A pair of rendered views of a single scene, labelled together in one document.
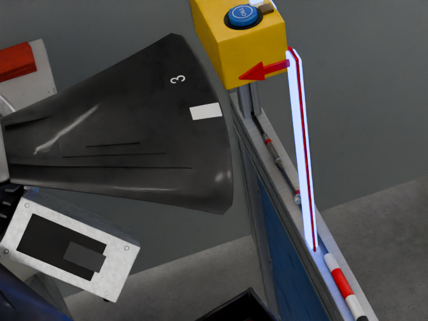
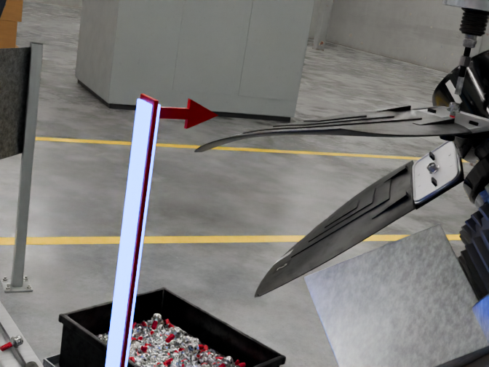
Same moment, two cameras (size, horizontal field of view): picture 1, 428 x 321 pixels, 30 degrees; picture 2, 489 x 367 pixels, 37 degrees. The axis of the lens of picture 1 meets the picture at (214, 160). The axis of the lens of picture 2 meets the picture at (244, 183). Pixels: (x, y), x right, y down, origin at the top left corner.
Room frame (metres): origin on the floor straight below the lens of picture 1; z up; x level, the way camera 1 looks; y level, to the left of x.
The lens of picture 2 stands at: (1.20, -0.29, 1.28)
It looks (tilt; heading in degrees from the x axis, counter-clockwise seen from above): 15 degrees down; 153
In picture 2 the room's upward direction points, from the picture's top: 9 degrees clockwise
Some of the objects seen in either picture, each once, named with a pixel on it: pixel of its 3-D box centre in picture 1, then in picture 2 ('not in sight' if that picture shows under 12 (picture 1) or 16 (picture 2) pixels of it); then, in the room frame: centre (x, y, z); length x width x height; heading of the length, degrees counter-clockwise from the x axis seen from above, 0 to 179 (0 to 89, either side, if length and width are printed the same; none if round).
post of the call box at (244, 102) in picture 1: (245, 81); not in sight; (0.96, -0.07, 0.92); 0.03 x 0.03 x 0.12; 9
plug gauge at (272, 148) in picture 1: (273, 151); not in sight; (0.86, -0.09, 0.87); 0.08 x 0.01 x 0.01; 9
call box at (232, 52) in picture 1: (237, 30); not in sight; (0.96, -0.07, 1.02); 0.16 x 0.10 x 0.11; 9
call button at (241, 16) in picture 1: (242, 16); not in sight; (0.92, -0.08, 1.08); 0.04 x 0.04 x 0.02
